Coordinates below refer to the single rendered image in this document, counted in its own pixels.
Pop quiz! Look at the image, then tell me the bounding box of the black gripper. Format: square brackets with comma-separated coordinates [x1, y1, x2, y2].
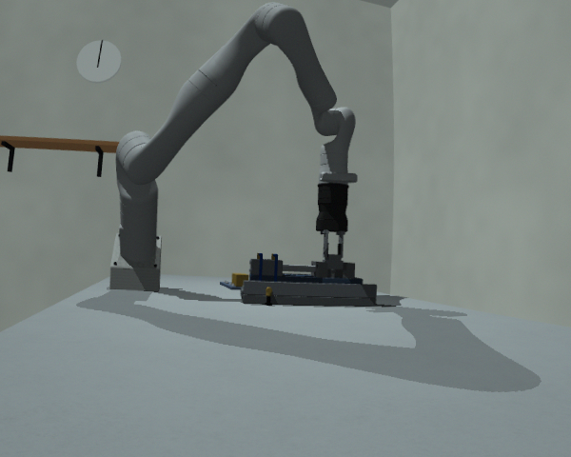
[316, 164, 357, 258]

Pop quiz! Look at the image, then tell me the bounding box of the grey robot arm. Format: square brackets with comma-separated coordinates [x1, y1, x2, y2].
[116, 2, 356, 262]

